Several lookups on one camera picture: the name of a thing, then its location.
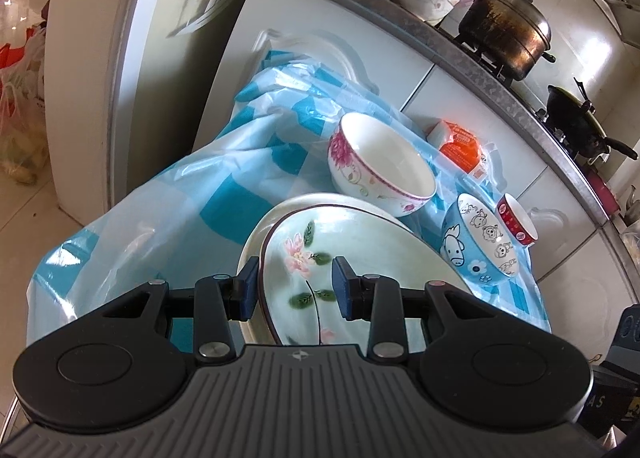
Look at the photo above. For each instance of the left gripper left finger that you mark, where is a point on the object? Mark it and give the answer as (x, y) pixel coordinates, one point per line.
(207, 309)

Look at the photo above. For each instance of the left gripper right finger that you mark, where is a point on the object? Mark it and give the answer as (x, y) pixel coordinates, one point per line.
(385, 305)

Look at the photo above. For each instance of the large plain white plate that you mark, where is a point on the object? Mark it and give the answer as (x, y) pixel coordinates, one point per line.
(296, 243)

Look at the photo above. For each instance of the blue cartoon animal bowl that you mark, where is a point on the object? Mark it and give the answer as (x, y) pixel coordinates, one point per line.
(476, 245)

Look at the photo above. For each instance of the pink floral bowl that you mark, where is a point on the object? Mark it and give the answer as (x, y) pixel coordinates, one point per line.
(369, 160)

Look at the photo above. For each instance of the red and white small bowl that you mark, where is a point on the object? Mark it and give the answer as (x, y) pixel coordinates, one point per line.
(516, 220)

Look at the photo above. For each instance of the white kitchen cabinet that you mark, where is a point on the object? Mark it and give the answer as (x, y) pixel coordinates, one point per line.
(575, 261)

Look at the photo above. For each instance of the blue white checked tablecloth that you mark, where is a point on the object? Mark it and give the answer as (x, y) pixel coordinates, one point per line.
(192, 219)

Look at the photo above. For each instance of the orange white plastic package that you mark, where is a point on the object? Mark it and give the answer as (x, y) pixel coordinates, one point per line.
(467, 151)

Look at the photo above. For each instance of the metal kettle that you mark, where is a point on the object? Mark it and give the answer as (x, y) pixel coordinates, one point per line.
(630, 211)

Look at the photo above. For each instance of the plastic bag on floor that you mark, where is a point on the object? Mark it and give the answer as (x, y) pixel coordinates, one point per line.
(24, 144)

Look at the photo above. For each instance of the black wok pan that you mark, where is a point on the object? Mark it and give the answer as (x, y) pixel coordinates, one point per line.
(576, 120)

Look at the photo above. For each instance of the white refrigerator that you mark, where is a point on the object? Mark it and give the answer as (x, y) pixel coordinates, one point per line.
(126, 85)

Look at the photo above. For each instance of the brown metal stock pot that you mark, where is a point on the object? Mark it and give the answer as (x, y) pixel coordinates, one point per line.
(512, 34)

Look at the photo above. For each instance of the grey speckled countertop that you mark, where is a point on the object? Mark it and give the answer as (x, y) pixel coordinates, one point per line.
(437, 48)

